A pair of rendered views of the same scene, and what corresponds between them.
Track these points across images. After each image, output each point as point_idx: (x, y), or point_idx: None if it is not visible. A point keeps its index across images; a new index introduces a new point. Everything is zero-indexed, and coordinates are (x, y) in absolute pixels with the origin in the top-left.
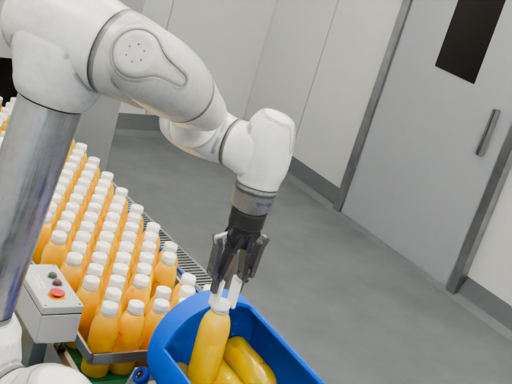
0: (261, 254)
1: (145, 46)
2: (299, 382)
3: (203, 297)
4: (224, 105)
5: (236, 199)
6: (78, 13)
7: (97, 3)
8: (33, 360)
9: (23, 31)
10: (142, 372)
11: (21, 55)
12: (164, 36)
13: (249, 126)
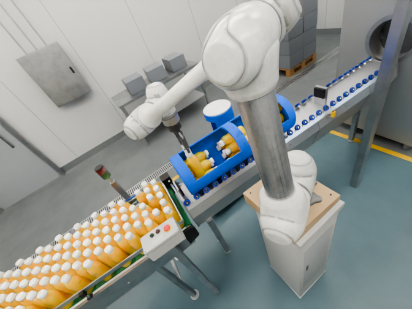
0: None
1: None
2: (198, 147)
3: (178, 164)
4: None
5: (174, 121)
6: (268, 11)
7: (257, 2)
8: (178, 248)
9: (268, 51)
10: (186, 202)
11: (271, 66)
12: None
13: (157, 95)
